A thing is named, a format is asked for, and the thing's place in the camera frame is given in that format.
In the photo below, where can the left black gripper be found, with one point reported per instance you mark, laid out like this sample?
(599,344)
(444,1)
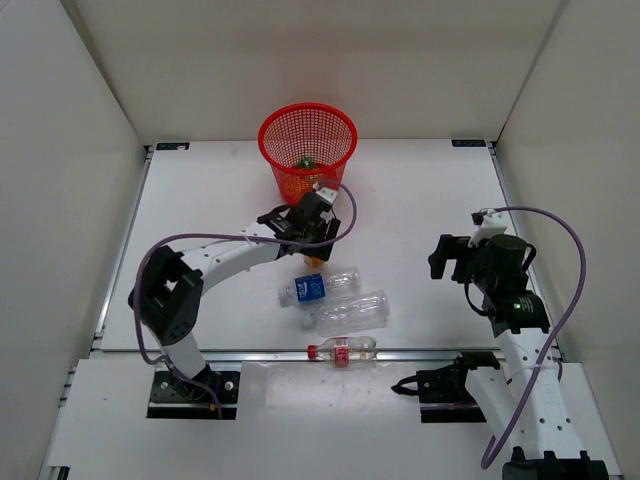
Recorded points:
(321,251)

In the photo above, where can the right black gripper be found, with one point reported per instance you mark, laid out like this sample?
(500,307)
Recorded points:
(450,248)

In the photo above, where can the orange juice bottle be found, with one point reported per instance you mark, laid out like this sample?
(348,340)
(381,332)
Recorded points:
(313,261)

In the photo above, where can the green plastic bottle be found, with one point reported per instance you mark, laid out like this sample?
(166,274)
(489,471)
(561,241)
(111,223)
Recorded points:
(307,163)

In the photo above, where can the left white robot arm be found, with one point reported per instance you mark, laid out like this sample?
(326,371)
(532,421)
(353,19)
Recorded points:
(170,284)

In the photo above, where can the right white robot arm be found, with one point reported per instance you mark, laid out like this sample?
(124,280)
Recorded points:
(518,394)

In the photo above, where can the red mesh plastic bin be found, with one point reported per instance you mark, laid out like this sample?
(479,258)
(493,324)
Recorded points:
(306,129)

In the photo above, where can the blue label clear bottle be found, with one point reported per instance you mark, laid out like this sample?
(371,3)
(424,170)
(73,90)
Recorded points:
(316,288)

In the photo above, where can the clear plastic bottle white cap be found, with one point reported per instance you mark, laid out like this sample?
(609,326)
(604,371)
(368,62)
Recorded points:
(350,315)

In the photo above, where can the clear bottle red label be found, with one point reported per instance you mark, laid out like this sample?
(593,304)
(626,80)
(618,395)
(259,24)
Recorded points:
(343,352)

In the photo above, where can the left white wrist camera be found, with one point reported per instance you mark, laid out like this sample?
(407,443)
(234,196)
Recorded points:
(328,195)

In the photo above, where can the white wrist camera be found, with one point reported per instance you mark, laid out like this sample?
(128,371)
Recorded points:
(328,195)
(489,223)

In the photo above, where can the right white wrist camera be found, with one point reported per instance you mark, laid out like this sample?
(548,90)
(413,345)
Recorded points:
(489,223)

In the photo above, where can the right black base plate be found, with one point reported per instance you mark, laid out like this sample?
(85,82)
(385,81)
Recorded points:
(442,397)

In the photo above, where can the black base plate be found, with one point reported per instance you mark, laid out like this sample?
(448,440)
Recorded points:
(442,397)
(171,399)

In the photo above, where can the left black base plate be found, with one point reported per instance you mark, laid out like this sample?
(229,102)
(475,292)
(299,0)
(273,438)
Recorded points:
(171,399)

